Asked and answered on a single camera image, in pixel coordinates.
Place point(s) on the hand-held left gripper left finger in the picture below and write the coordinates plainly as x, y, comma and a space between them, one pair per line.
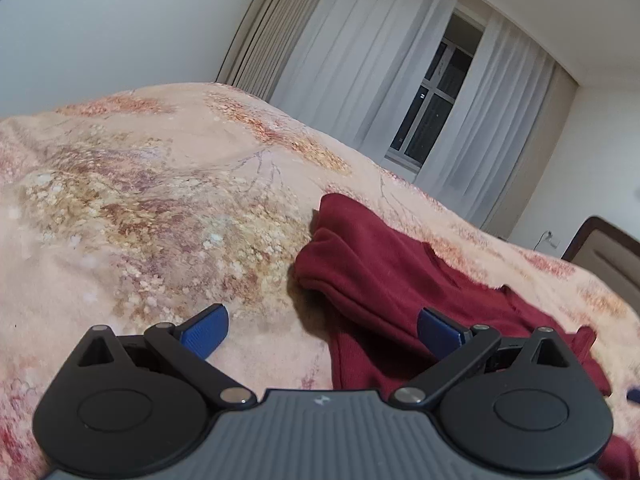
206, 331

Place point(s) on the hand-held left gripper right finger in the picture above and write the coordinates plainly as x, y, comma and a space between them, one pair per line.
439, 331

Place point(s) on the brown padded headboard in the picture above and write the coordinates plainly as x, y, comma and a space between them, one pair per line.
607, 252

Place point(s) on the floral blanket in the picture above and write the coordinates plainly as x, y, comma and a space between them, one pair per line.
150, 210

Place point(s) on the white sheer curtain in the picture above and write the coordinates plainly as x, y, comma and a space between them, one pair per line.
360, 55
495, 125

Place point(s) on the white wall socket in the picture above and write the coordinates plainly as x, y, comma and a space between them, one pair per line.
551, 240

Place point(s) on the dark red garment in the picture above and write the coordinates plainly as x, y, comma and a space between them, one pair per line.
400, 290

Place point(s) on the window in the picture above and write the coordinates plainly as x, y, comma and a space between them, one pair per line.
435, 95

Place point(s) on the beige drape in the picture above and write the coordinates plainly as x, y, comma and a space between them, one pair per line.
535, 160
270, 30

